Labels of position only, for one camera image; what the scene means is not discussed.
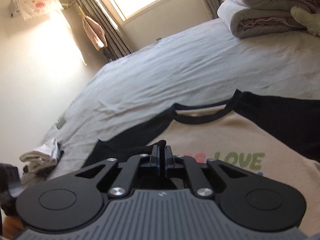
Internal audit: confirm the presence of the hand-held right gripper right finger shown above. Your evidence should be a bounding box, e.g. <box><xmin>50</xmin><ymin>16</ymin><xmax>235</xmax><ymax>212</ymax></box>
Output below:
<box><xmin>164</xmin><ymin>146</ymin><xmax>250</xmax><ymax>198</ymax></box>

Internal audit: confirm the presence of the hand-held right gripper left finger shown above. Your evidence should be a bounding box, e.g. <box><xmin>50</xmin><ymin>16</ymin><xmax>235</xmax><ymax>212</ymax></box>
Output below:
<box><xmin>75</xmin><ymin>144</ymin><xmax>161</xmax><ymax>197</ymax></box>

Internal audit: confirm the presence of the beige shirt with black sleeves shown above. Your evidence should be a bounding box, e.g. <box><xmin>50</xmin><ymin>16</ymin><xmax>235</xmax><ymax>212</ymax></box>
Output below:
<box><xmin>82</xmin><ymin>89</ymin><xmax>320</xmax><ymax>238</ymax></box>

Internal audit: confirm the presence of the pile of grey clothes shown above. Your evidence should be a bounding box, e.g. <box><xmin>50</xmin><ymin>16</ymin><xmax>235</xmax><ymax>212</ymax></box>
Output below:
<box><xmin>19</xmin><ymin>137</ymin><xmax>64</xmax><ymax>178</ymax></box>

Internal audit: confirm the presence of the pink hanging towel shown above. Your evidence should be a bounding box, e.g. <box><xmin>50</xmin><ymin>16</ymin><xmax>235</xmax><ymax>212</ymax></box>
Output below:
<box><xmin>82</xmin><ymin>15</ymin><xmax>108</xmax><ymax>51</ymax></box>

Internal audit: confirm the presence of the white plush dog toy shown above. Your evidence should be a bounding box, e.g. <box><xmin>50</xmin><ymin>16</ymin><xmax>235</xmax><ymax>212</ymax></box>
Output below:
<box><xmin>291</xmin><ymin>6</ymin><xmax>320</xmax><ymax>37</ymax></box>

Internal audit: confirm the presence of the covered wall air conditioner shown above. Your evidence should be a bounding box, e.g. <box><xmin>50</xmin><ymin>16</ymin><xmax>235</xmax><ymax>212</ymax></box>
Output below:
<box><xmin>9</xmin><ymin>0</ymin><xmax>63</xmax><ymax>22</ymax></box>

